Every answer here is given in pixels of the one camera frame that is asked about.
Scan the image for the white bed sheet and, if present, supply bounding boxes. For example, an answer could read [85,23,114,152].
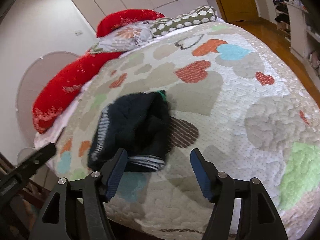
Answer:
[34,17,226,151]

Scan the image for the heart patterned quilt bedspread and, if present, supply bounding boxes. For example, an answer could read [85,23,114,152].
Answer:
[51,22,319,239]

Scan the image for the olive polka dot pillow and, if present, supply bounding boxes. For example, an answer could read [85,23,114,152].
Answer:
[150,5,217,37]

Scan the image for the red long bolster pillow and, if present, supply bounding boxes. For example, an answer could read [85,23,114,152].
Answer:
[32,9,164,134]

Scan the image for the navy striped pants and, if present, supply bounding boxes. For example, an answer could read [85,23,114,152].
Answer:
[87,90,171,172]

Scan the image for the beige rounded headboard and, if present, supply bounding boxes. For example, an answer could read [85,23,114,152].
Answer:
[15,51,79,146]

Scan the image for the white shelving unit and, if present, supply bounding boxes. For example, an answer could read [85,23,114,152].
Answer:
[272,0,319,79]

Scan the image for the floral white pillow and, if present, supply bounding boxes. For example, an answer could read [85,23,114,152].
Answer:
[88,21,153,54]

